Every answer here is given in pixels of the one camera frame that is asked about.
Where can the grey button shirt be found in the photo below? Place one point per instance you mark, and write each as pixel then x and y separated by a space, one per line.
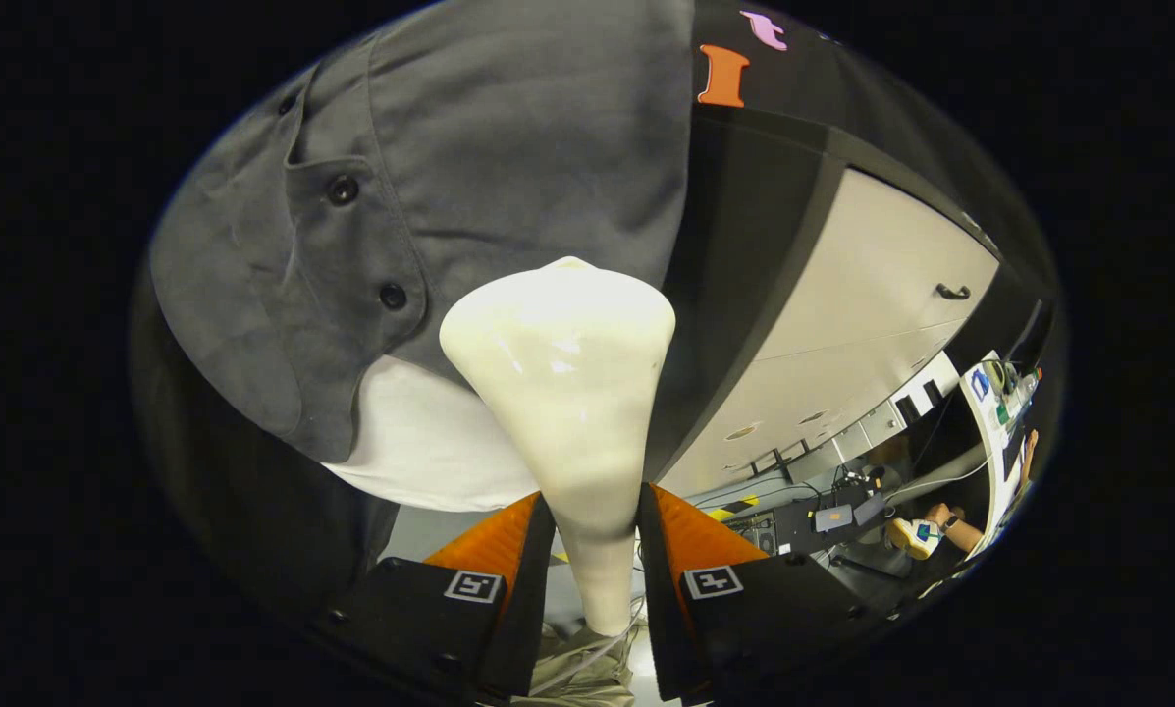
pixel 508 128

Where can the black box device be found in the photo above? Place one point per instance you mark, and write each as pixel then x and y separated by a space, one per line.
pixel 801 528

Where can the person's beige trousers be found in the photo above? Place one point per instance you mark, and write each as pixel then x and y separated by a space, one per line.
pixel 587 673

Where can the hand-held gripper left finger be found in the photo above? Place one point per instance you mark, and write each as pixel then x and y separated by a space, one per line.
pixel 533 609

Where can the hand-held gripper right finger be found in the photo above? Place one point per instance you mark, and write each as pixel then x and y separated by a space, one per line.
pixel 658 609

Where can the small blue object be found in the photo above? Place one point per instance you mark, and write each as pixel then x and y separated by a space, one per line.
pixel 980 382

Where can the grey cabinet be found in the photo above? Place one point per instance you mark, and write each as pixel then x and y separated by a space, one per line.
pixel 862 295

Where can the yellow black floor tape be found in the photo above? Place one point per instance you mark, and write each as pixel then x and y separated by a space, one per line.
pixel 732 508

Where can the white mannequin torso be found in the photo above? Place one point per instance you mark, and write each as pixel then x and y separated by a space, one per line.
pixel 430 442

